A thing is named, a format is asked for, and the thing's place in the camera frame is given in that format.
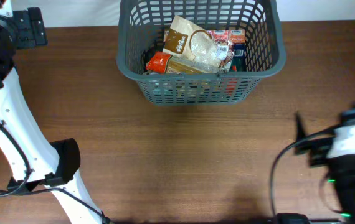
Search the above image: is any orange spaghetti packet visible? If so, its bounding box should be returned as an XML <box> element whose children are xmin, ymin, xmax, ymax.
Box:
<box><xmin>145</xmin><ymin>51</ymin><xmax>239</xmax><ymax>94</ymax></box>

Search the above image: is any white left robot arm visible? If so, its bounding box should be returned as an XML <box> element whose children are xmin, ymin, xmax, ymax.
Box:
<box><xmin>0</xmin><ymin>1</ymin><xmax>110</xmax><ymax>223</ymax></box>

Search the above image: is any white rice bag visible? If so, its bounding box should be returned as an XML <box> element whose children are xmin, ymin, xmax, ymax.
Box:
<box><xmin>163</xmin><ymin>16</ymin><xmax>234</xmax><ymax>72</ymax></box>

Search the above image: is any black camera cable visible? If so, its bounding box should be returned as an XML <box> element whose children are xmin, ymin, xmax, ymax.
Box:
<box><xmin>269</xmin><ymin>126</ymin><xmax>343</xmax><ymax>224</ymax></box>

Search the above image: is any grey plastic basket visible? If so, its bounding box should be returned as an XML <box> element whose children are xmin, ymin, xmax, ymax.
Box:
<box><xmin>117</xmin><ymin>0</ymin><xmax>286</xmax><ymax>105</ymax></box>

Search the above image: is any teal wet wipes pack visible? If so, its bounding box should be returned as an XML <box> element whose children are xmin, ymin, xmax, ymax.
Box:
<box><xmin>151</xmin><ymin>83</ymin><xmax>173</xmax><ymax>95</ymax></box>

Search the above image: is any green Nescafe coffee bag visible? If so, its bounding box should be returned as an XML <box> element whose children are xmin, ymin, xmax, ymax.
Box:
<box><xmin>230</xmin><ymin>56</ymin><xmax>247</xmax><ymax>72</ymax></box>

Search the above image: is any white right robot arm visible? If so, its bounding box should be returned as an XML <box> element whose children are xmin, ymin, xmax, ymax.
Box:
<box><xmin>269</xmin><ymin>109</ymin><xmax>355</xmax><ymax>223</ymax></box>

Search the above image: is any Kleenex tissue multipack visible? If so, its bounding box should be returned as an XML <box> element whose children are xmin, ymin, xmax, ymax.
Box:
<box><xmin>163</xmin><ymin>29</ymin><xmax>247</xmax><ymax>60</ymax></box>

